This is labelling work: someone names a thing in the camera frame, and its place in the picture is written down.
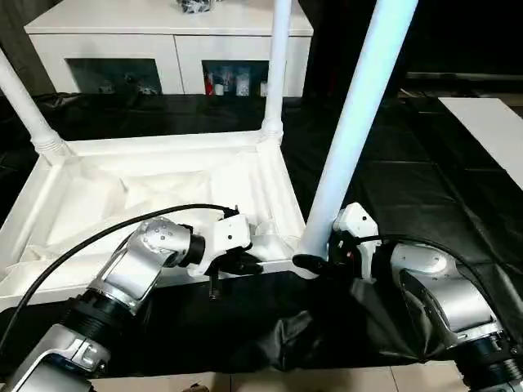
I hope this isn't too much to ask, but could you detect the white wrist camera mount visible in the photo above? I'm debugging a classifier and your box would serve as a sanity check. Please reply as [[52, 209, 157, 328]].
[[332, 202, 380, 283], [189, 212, 255, 283]]

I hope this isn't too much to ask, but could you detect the dark bundle of cables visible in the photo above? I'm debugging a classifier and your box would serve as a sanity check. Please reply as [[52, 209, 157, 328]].
[[175, 0, 217, 14]]

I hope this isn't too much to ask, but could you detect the black work mat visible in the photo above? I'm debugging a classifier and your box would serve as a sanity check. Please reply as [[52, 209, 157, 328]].
[[0, 91, 523, 380]]

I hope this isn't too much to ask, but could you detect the black metal rail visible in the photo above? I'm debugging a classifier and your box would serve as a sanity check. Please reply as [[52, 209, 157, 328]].
[[405, 71, 523, 82]]

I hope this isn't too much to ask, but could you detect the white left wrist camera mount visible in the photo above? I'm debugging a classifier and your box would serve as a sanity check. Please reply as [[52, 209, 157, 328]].
[[189, 212, 255, 283]]

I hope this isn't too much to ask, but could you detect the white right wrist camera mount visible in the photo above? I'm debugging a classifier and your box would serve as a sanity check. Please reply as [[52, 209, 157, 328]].
[[332, 202, 380, 283]]

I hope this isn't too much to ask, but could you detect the white cabinet with glass doors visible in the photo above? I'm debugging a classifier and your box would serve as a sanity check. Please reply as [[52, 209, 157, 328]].
[[23, 0, 315, 98]]

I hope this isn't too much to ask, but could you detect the white plastic table top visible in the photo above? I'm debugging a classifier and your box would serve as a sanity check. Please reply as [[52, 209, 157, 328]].
[[0, 127, 324, 308]]

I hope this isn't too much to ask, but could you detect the white plastic table leg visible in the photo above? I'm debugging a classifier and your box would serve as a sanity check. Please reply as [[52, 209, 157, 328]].
[[299, 0, 421, 263], [258, 0, 296, 145], [0, 47, 78, 167]]

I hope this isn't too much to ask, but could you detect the white flat board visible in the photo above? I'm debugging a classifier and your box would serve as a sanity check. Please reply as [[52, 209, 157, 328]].
[[438, 96, 523, 185]]

